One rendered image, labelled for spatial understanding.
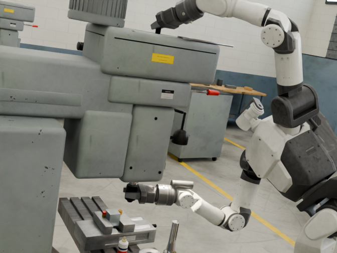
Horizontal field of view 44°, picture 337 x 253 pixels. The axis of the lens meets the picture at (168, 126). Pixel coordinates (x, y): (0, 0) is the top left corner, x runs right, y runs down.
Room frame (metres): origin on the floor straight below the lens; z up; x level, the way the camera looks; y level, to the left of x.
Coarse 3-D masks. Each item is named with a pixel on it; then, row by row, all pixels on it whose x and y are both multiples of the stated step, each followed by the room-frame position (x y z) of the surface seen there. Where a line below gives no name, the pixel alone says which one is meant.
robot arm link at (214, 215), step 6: (210, 204) 1.75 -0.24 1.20; (204, 210) 1.71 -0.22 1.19; (210, 210) 1.72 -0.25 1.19; (216, 210) 1.73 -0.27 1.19; (222, 210) 1.80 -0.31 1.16; (228, 210) 1.77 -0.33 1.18; (234, 210) 1.77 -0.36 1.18; (204, 216) 1.72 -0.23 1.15; (210, 216) 1.72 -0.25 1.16; (216, 216) 1.72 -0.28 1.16; (222, 216) 1.73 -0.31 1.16; (228, 216) 1.73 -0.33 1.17; (210, 222) 1.74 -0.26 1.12; (216, 222) 1.72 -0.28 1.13; (222, 222) 1.73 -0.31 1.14; (228, 228) 1.71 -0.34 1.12
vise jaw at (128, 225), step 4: (124, 212) 1.86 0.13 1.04; (120, 216) 1.81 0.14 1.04; (124, 216) 1.82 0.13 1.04; (128, 216) 1.83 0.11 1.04; (120, 220) 1.77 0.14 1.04; (124, 220) 1.78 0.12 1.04; (128, 220) 1.78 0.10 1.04; (120, 224) 1.76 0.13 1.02; (124, 224) 1.74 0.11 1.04; (128, 224) 1.75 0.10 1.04; (132, 224) 1.76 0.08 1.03; (120, 228) 1.75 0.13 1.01; (124, 228) 1.74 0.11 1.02; (128, 228) 1.75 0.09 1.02; (132, 228) 1.76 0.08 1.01
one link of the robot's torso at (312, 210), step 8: (336, 176) 1.48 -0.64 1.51; (320, 184) 1.48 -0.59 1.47; (328, 184) 1.44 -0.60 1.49; (336, 184) 1.42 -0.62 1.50; (312, 192) 1.48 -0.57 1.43; (320, 192) 1.45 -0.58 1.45; (328, 192) 1.43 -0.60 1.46; (336, 192) 1.42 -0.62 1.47; (304, 200) 1.48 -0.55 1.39; (312, 200) 1.46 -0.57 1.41; (320, 200) 1.56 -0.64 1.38; (304, 208) 1.48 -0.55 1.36; (312, 208) 1.53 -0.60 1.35
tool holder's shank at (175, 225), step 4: (176, 220) 1.30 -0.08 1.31; (172, 224) 1.29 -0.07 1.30; (176, 224) 1.28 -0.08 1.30; (172, 228) 1.28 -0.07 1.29; (176, 228) 1.28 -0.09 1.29; (172, 232) 1.28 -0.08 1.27; (176, 232) 1.28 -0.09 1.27; (172, 236) 1.28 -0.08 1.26; (176, 236) 1.29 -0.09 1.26; (168, 240) 1.29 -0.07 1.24; (172, 240) 1.28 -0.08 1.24; (168, 244) 1.28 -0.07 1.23; (172, 244) 1.28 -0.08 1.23; (168, 248) 1.28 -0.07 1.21; (172, 248) 1.28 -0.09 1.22; (168, 252) 1.28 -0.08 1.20; (172, 252) 1.28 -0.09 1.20
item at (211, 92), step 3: (192, 90) 1.63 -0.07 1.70; (195, 90) 1.64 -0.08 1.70; (198, 90) 1.65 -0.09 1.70; (201, 90) 1.65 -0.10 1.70; (204, 90) 1.66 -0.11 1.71; (207, 90) 1.68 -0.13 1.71; (210, 90) 1.67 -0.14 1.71; (213, 90) 1.68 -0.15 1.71; (207, 93) 1.67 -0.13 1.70; (210, 93) 1.67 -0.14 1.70; (213, 93) 1.68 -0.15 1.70; (216, 93) 1.68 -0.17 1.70
